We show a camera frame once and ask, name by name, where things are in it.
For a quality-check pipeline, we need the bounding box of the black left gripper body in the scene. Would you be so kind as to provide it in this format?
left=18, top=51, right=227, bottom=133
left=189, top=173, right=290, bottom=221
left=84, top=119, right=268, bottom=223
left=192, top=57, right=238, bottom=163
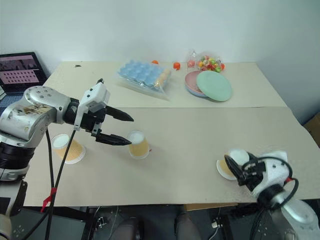
left=79, top=104, right=108, bottom=138

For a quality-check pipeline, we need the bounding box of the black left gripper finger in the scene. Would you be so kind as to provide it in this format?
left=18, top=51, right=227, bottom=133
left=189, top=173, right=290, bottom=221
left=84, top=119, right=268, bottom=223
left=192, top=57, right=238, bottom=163
left=95, top=132, right=133, bottom=147
left=104, top=105, right=135, bottom=123

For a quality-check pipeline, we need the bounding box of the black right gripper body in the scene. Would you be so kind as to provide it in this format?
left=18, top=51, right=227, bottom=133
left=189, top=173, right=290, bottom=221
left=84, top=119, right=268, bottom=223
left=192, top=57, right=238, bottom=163
left=237, top=156, right=267, bottom=193

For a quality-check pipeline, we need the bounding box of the yellow paper cup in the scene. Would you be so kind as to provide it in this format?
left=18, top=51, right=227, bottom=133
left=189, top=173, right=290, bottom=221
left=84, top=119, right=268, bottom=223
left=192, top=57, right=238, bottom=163
left=216, top=148, right=251, bottom=181
left=50, top=133, right=87, bottom=165
left=127, top=129, right=152, bottom=160

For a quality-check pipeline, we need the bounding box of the clear plastic bag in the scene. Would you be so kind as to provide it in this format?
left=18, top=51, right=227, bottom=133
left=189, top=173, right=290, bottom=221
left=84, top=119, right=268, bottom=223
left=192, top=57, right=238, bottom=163
left=113, top=59, right=174, bottom=101

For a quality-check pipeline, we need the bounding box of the brown board under table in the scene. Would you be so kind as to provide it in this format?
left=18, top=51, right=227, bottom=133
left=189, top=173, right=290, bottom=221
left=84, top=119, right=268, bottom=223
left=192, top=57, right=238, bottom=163
left=183, top=202, right=239, bottom=212

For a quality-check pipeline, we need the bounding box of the blue egg tray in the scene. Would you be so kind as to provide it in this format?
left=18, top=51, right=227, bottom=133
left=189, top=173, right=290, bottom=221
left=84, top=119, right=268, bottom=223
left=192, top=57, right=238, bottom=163
left=117, top=60, right=162, bottom=89

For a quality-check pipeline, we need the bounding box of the beige egg row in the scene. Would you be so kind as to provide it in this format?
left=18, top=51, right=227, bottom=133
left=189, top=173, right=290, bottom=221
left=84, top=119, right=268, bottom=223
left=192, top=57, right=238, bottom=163
left=153, top=68, right=172, bottom=87

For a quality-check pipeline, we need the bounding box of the brown cardboard box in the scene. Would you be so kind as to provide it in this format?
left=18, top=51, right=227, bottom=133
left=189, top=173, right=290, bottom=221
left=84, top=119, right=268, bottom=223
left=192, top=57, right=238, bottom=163
left=303, top=111, right=320, bottom=149

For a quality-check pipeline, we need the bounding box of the blue plate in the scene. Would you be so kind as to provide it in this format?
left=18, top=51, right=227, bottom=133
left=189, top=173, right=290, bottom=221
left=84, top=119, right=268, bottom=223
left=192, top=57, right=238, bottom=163
left=184, top=83, right=207, bottom=97

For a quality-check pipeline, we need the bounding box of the green plate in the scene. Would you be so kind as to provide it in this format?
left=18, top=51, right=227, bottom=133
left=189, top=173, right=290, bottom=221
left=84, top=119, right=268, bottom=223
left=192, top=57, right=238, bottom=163
left=195, top=70, right=233, bottom=102

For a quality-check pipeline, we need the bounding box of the pink plate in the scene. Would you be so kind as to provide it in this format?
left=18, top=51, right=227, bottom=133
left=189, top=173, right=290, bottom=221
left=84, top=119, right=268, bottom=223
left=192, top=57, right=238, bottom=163
left=184, top=70, right=209, bottom=91

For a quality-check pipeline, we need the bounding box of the black laptop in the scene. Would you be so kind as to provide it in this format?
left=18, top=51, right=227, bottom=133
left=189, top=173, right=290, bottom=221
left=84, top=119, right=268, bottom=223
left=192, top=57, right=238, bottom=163
left=0, top=51, right=50, bottom=109

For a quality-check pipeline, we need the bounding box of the clear bag with pink item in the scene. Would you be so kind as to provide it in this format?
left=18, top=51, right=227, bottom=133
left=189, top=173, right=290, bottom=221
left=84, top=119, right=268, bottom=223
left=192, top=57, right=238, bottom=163
left=186, top=49, right=200, bottom=69

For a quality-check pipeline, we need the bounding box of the bag of colourful candy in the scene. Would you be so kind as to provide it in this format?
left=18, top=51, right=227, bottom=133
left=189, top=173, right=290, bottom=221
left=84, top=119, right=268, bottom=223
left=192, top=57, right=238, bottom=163
left=196, top=53, right=224, bottom=74

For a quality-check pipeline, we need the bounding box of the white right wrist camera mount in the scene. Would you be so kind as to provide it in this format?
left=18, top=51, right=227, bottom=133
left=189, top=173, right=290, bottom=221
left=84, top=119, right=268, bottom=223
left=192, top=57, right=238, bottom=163
left=251, top=150, right=292, bottom=198

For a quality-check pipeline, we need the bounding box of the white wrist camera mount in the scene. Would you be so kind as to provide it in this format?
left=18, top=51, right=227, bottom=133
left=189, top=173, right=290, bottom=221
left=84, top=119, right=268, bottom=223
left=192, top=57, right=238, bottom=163
left=74, top=79, right=111, bottom=131
left=251, top=150, right=292, bottom=198

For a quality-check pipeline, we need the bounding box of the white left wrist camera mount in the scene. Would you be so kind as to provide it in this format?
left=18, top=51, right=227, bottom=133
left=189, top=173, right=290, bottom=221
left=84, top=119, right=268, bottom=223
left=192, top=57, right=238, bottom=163
left=74, top=79, right=111, bottom=131

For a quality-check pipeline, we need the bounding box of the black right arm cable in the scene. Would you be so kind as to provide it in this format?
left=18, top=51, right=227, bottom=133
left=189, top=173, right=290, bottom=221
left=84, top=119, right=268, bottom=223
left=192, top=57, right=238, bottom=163
left=241, top=156, right=300, bottom=240

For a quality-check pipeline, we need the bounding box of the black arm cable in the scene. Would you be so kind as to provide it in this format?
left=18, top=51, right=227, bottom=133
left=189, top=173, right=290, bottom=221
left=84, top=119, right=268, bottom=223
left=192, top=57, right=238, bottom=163
left=41, top=126, right=77, bottom=240
left=241, top=156, right=300, bottom=240

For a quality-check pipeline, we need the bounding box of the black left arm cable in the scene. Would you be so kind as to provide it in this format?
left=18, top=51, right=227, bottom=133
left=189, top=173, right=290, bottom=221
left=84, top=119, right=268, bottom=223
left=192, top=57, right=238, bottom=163
left=41, top=126, right=77, bottom=240

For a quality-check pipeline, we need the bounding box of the red tape on cable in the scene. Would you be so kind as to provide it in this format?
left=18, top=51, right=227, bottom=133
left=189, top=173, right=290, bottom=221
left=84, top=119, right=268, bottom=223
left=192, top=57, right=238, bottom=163
left=41, top=187, right=58, bottom=213

